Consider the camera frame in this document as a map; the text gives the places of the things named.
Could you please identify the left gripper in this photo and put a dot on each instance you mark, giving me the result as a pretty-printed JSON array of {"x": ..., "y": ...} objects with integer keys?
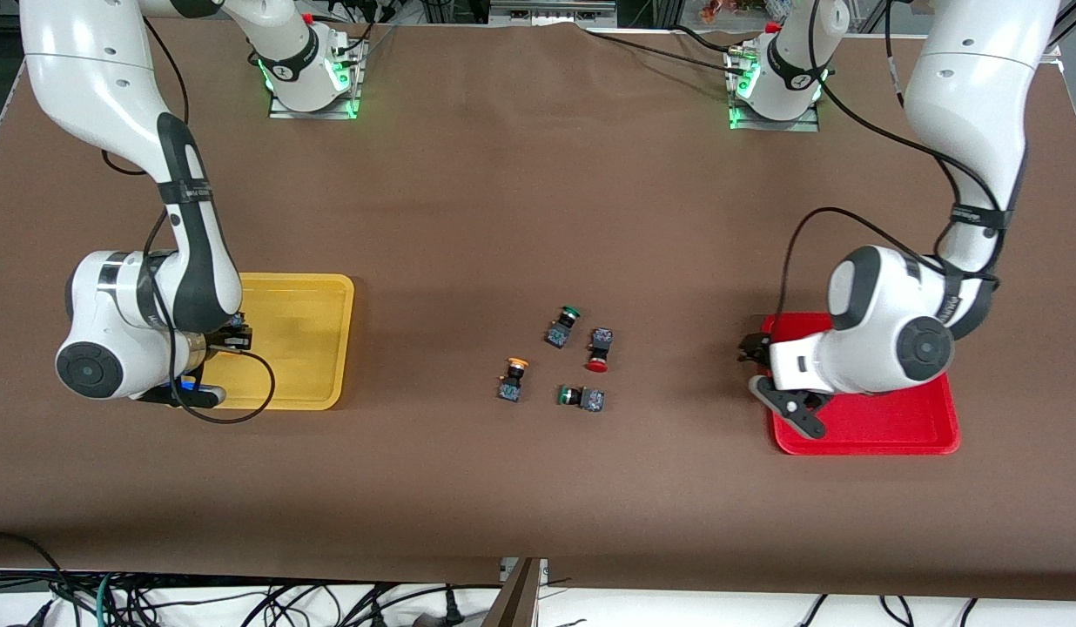
[{"x": 755, "y": 347}]

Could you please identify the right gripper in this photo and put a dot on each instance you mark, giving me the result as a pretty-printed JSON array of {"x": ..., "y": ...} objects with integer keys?
[{"x": 233, "y": 336}]

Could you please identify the red push button switch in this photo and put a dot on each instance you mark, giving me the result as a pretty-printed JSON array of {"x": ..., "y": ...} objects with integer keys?
[{"x": 600, "y": 341}]

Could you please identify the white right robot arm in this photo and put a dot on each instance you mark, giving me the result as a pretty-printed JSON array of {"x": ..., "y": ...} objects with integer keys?
[{"x": 111, "y": 87}]

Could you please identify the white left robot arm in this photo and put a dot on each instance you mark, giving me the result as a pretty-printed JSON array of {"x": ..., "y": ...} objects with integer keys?
[{"x": 965, "y": 87}]

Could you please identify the yellow plastic tray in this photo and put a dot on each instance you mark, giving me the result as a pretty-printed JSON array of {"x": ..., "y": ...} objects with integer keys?
[{"x": 303, "y": 348}]

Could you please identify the red plastic tray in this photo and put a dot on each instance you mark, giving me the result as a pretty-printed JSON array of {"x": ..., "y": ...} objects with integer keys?
[{"x": 895, "y": 427}]

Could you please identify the brown table cover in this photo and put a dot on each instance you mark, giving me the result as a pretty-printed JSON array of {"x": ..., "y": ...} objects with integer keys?
[{"x": 503, "y": 218}]

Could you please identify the orange background object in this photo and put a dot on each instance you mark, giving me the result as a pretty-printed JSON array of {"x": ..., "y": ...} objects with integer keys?
[{"x": 719, "y": 9}]

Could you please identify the aluminium corner profile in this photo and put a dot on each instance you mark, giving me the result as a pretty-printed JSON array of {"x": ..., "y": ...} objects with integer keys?
[{"x": 1052, "y": 52}]

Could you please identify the green push button switch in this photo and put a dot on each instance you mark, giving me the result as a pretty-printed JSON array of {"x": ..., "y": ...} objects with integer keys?
[
  {"x": 557, "y": 333},
  {"x": 590, "y": 401}
]

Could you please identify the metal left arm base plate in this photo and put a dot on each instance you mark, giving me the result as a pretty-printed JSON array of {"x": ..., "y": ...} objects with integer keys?
[{"x": 808, "y": 124}]

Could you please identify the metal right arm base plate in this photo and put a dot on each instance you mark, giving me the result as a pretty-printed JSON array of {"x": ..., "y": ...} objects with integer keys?
[{"x": 351, "y": 87}]

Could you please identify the white metal bracket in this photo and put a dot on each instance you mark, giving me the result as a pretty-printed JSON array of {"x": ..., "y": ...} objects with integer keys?
[{"x": 542, "y": 570}]

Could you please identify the brown table post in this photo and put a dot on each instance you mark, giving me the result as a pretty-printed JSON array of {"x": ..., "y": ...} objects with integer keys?
[{"x": 514, "y": 605}]

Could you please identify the aluminium frame bar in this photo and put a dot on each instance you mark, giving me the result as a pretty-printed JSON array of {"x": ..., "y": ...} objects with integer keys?
[{"x": 551, "y": 10}]

